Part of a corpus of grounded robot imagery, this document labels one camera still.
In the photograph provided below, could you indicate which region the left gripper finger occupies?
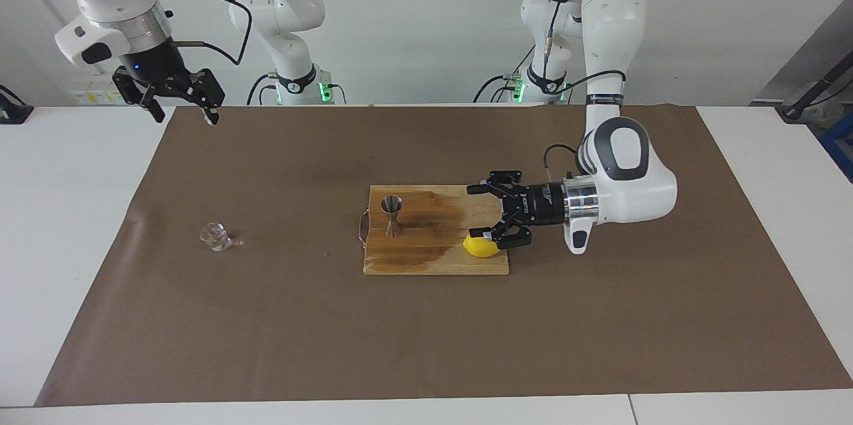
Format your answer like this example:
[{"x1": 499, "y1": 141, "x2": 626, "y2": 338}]
[
  {"x1": 466, "y1": 171, "x2": 527, "y2": 199},
  {"x1": 469, "y1": 217, "x2": 532, "y2": 251}
]

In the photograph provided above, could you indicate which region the steel double jigger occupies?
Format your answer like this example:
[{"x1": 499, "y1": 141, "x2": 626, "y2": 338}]
[{"x1": 380, "y1": 195, "x2": 405, "y2": 238}]

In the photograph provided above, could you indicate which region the brown paper table mat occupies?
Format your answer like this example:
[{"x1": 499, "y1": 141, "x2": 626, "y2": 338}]
[{"x1": 35, "y1": 104, "x2": 853, "y2": 407}]

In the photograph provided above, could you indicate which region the black tripod stand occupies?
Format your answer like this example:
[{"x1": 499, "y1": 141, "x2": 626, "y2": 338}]
[{"x1": 776, "y1": 52, "x2": 853, "y2": 123}]

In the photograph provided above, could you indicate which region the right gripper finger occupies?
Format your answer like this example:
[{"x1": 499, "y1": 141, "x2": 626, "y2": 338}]
[
  {"x1": 112, "y1": 67, "x2": 166, "y2": 124},
  {"x1": 181, "y1": 69, "x2": 225, "y2": 127}
]

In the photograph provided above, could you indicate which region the black base cable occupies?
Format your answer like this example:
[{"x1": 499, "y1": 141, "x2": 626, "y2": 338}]
[
  {"x1": 246, "y1": 74, "x2": 277, "y2": 106},
  {"x1": 473, "y1": 74, "x2": 527, "y2": 105}
]

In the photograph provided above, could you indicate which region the wooden cutting board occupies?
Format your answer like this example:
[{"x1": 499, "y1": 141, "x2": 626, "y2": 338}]
[{"x1": 363, "y1": 185, "x2": 510, "y2": 276}]

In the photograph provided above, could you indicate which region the blue crate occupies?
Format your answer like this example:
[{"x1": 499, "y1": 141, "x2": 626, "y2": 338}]
[{"x1": 818, "y1": 112, "x2": 853, "y2": 184}]

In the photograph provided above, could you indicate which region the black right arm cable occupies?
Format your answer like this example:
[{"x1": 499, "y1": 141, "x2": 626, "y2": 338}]
[{"x1": 143, "y1": 0, "x2": 254, "y2": 67}]

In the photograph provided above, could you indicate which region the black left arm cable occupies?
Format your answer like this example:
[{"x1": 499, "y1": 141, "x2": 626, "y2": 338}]
[{"x1": 540, "y1": 0, "x2": 627, "y2": 180}]

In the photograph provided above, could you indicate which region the black clamp mount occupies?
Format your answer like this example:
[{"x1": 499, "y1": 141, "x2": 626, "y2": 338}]
[{"x1": 0, "y1": 84, "x2": 34, "y2": 125}]

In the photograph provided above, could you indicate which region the small clear glass cup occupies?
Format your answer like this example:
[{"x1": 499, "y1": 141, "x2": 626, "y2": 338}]
[{"x1": 200, "y1": 222, "x2": 235, "y2": 252}]

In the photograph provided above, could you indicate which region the yellow lemon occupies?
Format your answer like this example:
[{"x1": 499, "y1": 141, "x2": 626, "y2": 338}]
[{"x1": 462, "y1": 228, "x2": 500, "y2": 259}]

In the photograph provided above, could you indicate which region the white yellow socket strip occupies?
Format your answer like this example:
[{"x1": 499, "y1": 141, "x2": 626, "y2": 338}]
[{"x1": 69, "y1": 82, "x2": 131, "y2": 107}]

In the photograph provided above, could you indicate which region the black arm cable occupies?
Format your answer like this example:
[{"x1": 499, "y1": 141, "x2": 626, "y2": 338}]
[
  {"x1": 540, "y1": 0, "x2": 627, "y2": 180},
  {"x1": 143, "y1": 0, "x2": 254, "y2": 67}
]

